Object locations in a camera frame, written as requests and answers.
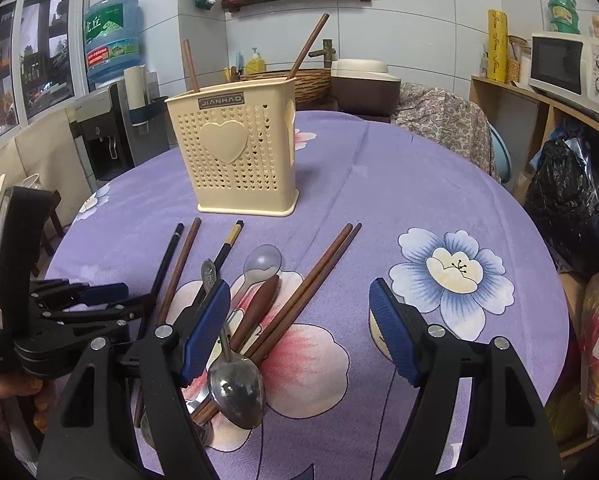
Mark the purple floral tablecloth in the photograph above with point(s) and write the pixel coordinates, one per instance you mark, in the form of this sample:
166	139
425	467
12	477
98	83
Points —
379	185

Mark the wicker basket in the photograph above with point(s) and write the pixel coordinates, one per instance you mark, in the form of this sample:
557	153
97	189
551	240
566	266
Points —
312	87

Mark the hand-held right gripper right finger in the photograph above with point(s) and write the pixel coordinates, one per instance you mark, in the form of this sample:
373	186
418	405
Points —
394	335

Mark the black plastic bag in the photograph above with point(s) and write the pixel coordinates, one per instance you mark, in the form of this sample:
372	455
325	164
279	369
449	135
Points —
574	200

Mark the clear plastic spoon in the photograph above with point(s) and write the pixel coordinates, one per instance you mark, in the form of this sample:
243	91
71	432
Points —
262	260

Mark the black gold-tipped chopstick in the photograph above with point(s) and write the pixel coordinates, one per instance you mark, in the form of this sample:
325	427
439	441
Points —
227	247

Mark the glass jar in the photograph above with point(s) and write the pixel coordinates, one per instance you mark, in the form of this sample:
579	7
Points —
517	60

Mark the plain black chopstick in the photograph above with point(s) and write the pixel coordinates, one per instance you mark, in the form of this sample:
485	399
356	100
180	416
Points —
169	255

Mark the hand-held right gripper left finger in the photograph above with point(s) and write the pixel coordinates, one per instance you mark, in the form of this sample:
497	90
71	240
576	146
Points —
207	330

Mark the white microwave oven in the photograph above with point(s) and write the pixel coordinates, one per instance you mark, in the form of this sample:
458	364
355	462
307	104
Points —
559	65

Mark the yellow roll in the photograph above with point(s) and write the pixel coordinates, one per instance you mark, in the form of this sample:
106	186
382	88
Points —
497	45

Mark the person's left hand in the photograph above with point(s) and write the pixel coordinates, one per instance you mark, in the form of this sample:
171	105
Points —
9	390

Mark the wooden faucet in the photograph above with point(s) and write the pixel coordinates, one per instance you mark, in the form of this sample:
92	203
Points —
327	52

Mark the brown and cream rice cooker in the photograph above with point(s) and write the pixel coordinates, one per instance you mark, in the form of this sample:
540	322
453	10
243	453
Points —
364	90

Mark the blue basin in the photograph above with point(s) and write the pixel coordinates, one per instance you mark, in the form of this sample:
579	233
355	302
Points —
502	155

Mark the chair with floral cover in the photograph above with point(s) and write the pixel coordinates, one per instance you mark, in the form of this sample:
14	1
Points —
444	120

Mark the brown wooden chopstick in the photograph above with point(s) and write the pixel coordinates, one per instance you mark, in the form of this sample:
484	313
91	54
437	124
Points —
192	70
324	275
184	255
307	45
319	267

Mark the yellow soap bottle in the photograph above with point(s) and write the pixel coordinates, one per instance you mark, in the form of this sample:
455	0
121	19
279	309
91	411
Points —
255	64

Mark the all-metal spoon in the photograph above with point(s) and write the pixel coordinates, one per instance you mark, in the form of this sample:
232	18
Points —
237	392

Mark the water dispenser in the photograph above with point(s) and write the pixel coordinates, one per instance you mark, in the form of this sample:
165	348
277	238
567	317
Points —
99	130

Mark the stack of green noodle cups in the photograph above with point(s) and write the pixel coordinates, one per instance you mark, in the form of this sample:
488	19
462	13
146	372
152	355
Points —
562	10

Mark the wooden shelf unit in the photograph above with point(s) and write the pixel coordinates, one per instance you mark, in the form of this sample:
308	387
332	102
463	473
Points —
509	125

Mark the white paper cup stack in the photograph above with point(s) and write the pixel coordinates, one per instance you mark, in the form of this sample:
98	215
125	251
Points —
134	85

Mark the dark wooden stool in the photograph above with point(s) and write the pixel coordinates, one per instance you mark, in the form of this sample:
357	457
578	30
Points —
51	220

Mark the cream plastic utensil holder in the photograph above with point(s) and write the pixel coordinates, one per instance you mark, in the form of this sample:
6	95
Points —
229	160

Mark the window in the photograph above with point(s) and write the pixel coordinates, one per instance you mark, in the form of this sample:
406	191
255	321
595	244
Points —
39	60

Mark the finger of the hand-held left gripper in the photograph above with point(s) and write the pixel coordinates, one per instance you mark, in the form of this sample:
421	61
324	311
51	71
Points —
106	292
129	308

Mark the blue water jug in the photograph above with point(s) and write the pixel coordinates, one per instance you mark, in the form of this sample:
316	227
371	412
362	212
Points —
111	35

